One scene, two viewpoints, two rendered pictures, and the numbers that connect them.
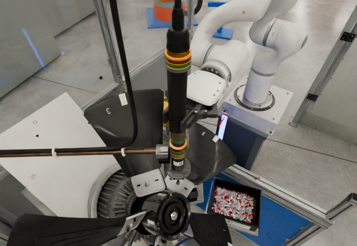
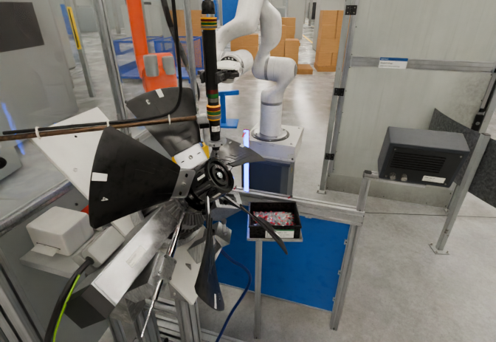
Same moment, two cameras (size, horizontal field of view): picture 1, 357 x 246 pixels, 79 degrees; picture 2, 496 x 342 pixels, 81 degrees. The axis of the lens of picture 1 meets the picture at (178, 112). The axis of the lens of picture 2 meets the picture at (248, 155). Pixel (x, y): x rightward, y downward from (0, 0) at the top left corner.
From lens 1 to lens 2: 0.58 m
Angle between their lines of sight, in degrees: 23
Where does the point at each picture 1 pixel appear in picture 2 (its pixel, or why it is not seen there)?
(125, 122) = (164, 109)
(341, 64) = (342, 117)
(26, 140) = (66, 137)
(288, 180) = not seen: hidden behind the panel
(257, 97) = (272, 129)
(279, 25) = (273, 59)
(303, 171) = not seen: hidden behind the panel
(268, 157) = not seen: hidden behind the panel
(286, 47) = (283, 74)
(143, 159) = (184, 137)
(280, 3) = (269, 38)
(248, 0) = (244, 16)
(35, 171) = (77, 165)
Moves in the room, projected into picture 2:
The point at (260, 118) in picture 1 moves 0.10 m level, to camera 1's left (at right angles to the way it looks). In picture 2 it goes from (279, 146) to (261, 148)
